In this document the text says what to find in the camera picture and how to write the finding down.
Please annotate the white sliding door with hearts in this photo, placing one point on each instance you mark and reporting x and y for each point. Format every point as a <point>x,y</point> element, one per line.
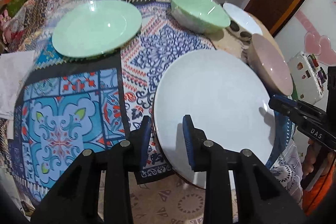
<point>310,30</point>

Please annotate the right hand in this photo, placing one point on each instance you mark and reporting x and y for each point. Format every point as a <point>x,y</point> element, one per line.
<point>310,158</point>

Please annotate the purple plate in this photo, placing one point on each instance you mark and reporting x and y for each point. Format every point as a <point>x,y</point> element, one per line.
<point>171,142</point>

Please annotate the pink bunny toy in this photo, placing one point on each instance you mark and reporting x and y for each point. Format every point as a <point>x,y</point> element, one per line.
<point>5,27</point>

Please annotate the pink bowl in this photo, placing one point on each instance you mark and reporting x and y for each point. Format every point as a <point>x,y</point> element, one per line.
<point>269,65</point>

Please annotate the mint green plate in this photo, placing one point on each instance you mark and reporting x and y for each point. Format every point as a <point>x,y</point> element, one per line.
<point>95,28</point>

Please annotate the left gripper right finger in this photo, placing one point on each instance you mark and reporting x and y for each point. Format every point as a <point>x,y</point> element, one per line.
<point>260,197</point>

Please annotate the green storage box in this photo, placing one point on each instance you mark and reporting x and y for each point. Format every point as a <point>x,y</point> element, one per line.
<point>14,6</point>

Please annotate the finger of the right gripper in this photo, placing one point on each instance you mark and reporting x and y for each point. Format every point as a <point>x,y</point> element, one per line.
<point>282,100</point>

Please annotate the white paper sheets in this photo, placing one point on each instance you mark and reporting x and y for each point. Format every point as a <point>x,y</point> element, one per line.
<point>14,68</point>

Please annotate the white plate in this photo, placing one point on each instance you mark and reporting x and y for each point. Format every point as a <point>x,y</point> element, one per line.
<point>224,98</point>

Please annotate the mint green bowl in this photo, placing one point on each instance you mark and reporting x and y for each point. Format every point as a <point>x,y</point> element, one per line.
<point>200,16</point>

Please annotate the patchwork patterned tablecloth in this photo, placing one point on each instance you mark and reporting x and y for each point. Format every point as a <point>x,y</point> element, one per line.
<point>67,105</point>

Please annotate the white dotted bowl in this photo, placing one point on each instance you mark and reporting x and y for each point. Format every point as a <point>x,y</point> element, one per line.
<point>242,25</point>

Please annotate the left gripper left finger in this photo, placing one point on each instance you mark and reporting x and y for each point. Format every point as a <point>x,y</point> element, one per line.
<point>95,187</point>

